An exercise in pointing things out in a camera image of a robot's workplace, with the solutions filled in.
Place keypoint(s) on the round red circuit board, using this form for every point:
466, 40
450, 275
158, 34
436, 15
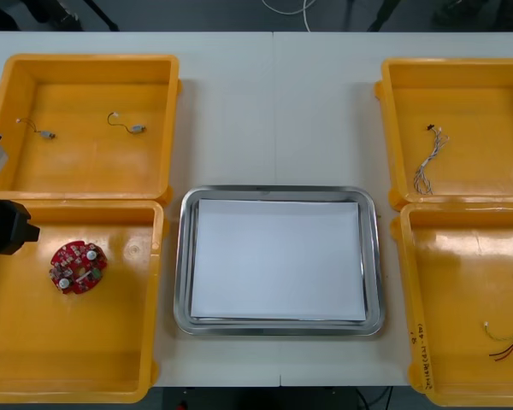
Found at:
74, 269

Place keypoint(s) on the small metal solenoid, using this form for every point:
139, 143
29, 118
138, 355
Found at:
137, 129
48, 134

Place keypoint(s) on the steel tray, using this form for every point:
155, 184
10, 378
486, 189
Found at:
181, 256

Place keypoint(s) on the yellow-orange plastic bin with handwriting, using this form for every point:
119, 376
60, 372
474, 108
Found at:
453, 299

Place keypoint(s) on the black stand leg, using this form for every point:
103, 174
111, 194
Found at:
382, 15
104, 17

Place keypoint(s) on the white paper sheet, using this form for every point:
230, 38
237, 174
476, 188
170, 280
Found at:
278, 260

